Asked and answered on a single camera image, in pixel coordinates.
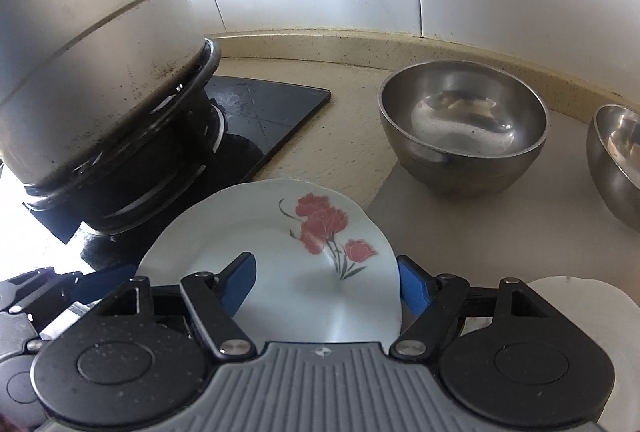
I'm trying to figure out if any white plate with red flowers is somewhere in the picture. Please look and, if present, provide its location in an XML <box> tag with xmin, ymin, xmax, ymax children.
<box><xmin>135</xmin><ymin>179</ymin><xmax>403</xmax><ymax>344</ymax></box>

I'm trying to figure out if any black glass gas stove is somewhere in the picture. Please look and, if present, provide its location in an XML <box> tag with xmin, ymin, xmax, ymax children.
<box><xmin>20</xmin><ymin>75</ymin><xmax>333</xmax><ymax>273</ymax></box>

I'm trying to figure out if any large stainless steel pot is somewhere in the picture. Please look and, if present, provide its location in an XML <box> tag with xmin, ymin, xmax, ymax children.
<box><xmin>0</xmin><ymin>0</ymin><xmax>223</xmax><ymax>233</ymax></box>

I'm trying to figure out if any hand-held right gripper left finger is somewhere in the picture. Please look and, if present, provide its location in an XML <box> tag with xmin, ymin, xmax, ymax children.
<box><xmin>95</xmin><ymin>252</ymin><xmax>258</xmax><ymax>360</ymax></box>

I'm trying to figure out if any gas stove burner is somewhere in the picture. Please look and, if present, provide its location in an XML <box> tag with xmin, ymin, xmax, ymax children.
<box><xmin>100</xmin><ymin>105</ymin><xmax>228</xmax><ymax>235</ymax></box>

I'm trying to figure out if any plain white plate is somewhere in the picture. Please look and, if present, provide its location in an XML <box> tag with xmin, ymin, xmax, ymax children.
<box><xmin>462</xmin><ymin>275</ymin><xmax>640</xmax><ymax>432</ymax></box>

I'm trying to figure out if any stainless steel bowl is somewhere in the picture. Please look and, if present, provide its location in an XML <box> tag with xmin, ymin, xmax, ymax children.
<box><xmin>586</xmin><ymin>104</ymin><xmax>640</xmax><ymax>233</ymax></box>
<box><xmin>377</xmin><ymin>60</ymin><xmax>550</xmax><ymax>199</ymax></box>

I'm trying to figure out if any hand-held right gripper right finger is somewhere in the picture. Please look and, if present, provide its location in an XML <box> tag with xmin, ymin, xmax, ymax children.
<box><xmin>390</xmin><ymin>255</ymin><xmax>553</xmax><ymax>359</ymax></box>

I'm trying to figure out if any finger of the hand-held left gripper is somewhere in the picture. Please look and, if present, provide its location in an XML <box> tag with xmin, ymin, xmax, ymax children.
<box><xmin>60</xmin><ymin>262</ymin><xmax>140</xmax><ymax>308</ymax></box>

